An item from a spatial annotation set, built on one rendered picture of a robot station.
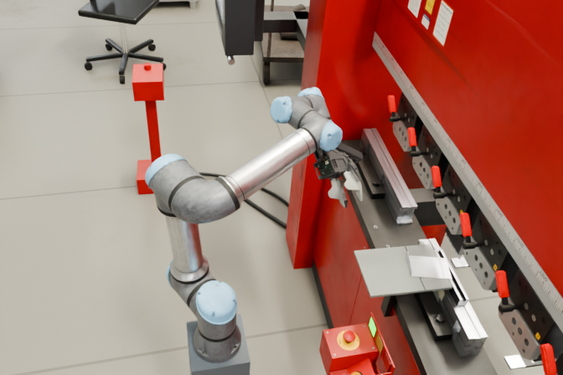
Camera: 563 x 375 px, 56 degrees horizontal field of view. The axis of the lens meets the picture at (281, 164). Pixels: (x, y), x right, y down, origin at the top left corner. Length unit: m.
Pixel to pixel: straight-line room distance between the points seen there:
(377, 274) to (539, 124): 0.71
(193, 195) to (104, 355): 1.56
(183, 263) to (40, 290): 1.55
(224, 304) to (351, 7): 1.19
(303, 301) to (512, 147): 1.74
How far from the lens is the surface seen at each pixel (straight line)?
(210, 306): 1.58
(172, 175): 1.35
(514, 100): 1.36
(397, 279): 1.72
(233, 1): 2.15
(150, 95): 3.00
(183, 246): 1.53
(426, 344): 1.76
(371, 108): 2.37
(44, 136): 4.07
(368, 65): 2.25
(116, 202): 3.41
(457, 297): 1.74
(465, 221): 1.51
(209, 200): 1.29
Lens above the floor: 2.28
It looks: 39 degrees down
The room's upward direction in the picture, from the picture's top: 5 degrees clockwise
